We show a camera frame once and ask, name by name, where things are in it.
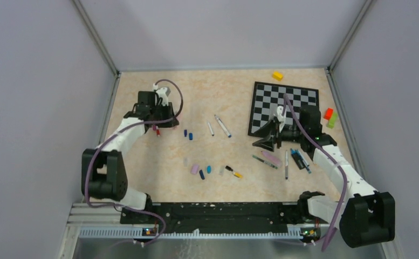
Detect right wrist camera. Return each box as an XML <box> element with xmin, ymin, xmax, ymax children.
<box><xmin>272</xmin><ymin>105</ymin><xmax>286</xmax><ymax>133</ymax></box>

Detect green curved block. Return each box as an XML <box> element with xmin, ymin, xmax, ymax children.
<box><xmin>326</xmin><ymin>112</ymin><xmax>339</xmax><ymax>128</ymax></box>

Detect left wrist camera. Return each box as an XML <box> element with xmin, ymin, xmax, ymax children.
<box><xmin>153</xmin><ymin>84</ymin><xmax>171</xmax><ymax>106</ymax></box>

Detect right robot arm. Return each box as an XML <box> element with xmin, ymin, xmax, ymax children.
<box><xmin>252</xmin><ymin>105</ymin><xmax>395</xmax><ymax>248</ymax></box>

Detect white marker dark blue cap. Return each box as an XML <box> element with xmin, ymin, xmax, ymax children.
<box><xmin>285</xmin><ymin>150</ymin><xmax>289</xmax><ymax>180</ymax></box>

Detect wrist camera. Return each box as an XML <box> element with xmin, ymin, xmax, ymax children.
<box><xmin>272</xmin><ymin>105</ymin><xmax>286</xmax><ymax>133</ymax></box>
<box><xmin>153</xmin><ymin>84</ymin><xmax>171</xmax><ymax>106</ymax></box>

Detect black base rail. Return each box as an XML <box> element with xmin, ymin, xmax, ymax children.
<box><xmin>120</xmin><ymin>201</ymin><xmax>333</xmax><ymax>235</ymax></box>

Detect yellow marker cap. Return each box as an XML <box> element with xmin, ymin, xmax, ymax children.
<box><xmin>233</xmin><ymin>172</ymin><xmax>243</xmax><ymax>179</ymax></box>

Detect yellow block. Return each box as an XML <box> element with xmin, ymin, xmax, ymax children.
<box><xmin>272</xmin><ymin>71</ymin><xmax>284</xmax><ymax>81</ymax></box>

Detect red block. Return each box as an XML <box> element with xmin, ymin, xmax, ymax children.
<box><xmin>323</xmin><ymin>108</ymin><xmax>334</xmax><ymax>120</ymax></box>

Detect pink highlighter pen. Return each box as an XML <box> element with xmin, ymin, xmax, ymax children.
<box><xmin>261</xmin><ymin>151</ymin><xmax>283</xmax><ymax>167</ymax></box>

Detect black marker blue cap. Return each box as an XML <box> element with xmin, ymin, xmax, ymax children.
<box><xmin>291</xmin><ymin>148</ymin><xmax>305</xmax><ymax>169</ymax></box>

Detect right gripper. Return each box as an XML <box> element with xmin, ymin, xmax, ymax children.
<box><xmin>253</xmin><ymin>118</ymin><xmax>306</xmax><ymax>151</ymax></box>

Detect pink highlighter cap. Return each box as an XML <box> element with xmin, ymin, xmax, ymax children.
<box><xmin>190</xmin><ymin>164</ymin><xmax>200</xmax><ymax>175</ymax></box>

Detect black white chessboard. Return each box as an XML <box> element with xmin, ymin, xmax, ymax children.
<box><xmin>248</xmin><ymin>81</ymin><xmax>319</xmax><ymax>137</ymax></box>

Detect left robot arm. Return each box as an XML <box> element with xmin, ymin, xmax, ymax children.
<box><xmin>81</xmin><ymin>87</ymin><xmax>179</xmax><ymax>223</ymax></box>

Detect green gel pen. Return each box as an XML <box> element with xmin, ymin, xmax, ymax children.
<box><xmin>252</xmin><ymin>155</ymin><xmax>278</xmax><ymax>169</ymax></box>

